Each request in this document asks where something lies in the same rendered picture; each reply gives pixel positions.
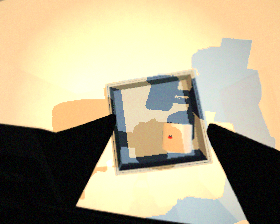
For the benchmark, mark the peach-orange cylinder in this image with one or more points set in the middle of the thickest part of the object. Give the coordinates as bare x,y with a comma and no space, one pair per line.
177,137

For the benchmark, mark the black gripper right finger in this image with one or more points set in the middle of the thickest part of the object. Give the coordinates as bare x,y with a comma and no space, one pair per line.
253,170

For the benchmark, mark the shallow square tray with dark walls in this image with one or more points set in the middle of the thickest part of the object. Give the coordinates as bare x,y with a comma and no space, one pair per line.
141,107

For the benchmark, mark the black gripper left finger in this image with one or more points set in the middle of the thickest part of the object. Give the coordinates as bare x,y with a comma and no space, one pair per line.
68,157

